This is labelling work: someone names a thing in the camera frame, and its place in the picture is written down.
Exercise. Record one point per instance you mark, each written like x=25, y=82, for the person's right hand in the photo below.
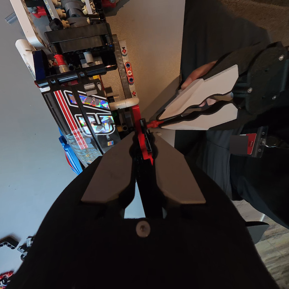
x=196, y=74

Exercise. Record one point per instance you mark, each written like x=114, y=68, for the scattered loose brick pieces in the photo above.
x=24, y=246

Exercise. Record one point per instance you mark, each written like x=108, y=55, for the red brick beam assembly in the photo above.
x=137, y=112

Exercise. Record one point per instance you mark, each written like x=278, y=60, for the clear badge holder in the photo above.
x=256, y=146

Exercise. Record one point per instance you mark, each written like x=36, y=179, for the grey desk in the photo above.
x=22, y=180

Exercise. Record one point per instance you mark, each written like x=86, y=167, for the small red brick connector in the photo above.
x=154, y=124

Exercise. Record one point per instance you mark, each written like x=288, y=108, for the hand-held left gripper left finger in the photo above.
x=108, y=176

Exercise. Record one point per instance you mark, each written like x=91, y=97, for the toy brick car model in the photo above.
x=85, y=45

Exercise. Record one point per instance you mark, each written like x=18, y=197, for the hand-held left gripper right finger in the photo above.
x=178, y=178

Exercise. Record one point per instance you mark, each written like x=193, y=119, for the red and black brick piece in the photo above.
x=6, y=277

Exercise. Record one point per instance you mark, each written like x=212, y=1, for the black angled brick beam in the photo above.
x=12, y=239

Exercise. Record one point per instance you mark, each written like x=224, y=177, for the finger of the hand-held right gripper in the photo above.
x=216, y=81
x=214, y=119

